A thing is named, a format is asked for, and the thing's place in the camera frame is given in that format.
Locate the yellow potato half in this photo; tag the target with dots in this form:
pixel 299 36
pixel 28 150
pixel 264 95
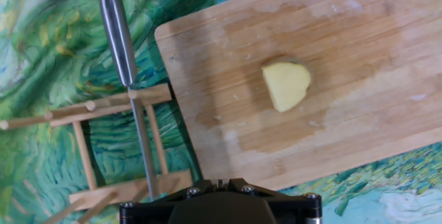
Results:
pixel 286 85

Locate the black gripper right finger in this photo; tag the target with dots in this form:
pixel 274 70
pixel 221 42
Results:
pixel 297 210

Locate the steel cleaver knife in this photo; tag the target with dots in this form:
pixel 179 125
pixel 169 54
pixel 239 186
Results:
pixel 117 37

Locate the wooden cutting board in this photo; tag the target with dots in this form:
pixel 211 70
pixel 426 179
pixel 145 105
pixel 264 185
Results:
pixel 345 113

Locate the painted landscape tablecloth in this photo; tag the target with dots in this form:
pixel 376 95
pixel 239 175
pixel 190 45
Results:
pixel 52 44

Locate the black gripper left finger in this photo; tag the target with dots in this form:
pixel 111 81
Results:
pixel 152 210

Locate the wooden peg rack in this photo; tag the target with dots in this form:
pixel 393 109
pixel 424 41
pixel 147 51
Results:
pixel 103 194

